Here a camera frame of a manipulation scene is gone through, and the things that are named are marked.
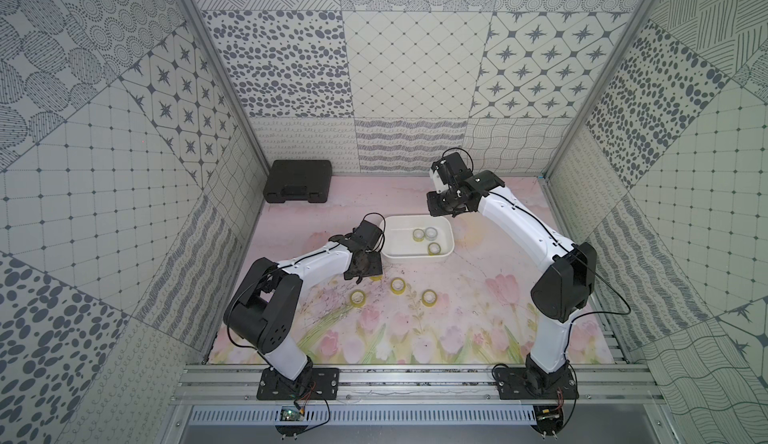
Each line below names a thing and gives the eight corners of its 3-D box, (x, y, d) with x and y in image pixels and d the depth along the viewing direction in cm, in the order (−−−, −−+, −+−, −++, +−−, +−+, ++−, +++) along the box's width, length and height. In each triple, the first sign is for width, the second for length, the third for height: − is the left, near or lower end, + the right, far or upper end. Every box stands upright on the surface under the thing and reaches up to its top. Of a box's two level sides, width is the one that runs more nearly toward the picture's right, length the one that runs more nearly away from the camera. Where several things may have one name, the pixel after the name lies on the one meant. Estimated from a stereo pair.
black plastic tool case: (265, 206, 113) (259, 196, 109) (278, 171, 126) (273, 160, 121) (326, 206, 113) (324, 196, 109) (333, 171, 126) (331, 160, 121)
